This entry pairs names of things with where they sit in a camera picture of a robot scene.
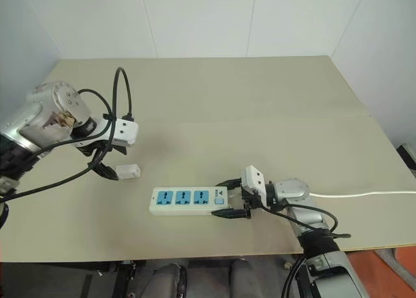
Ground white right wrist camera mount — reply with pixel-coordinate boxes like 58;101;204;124
240;164;268;202

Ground white charger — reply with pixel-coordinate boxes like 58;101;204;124
115;163;142;182

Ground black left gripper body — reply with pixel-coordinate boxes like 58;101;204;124
77;141;115;166

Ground black under-table frame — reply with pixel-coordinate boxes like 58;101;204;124
83;260;149;298

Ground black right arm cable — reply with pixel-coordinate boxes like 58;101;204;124
258;204;353;298

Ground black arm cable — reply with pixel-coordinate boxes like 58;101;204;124
258;204;353;298
0;66;136;204

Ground dark grey rounded shape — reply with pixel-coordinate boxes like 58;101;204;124
151;262;189;298

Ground white power strip cord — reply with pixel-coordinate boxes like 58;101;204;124
307;189;416;200

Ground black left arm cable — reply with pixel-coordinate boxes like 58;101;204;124
0;66;136;204

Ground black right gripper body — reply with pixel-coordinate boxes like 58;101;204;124
241;187;267;211

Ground white power strip blue sockets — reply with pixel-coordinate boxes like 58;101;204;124
148;185;233;217

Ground dark metal object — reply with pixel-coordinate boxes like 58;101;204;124
396;142;416;182

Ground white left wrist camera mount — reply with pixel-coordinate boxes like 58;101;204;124
69;115;140;148

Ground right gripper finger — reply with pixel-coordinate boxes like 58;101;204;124
210;208;254;221
213;178;244;191

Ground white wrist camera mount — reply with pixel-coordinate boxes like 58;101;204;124
240;164;268;202
69;115;140;148

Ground grey chair base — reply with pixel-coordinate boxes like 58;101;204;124
378;247;413;280

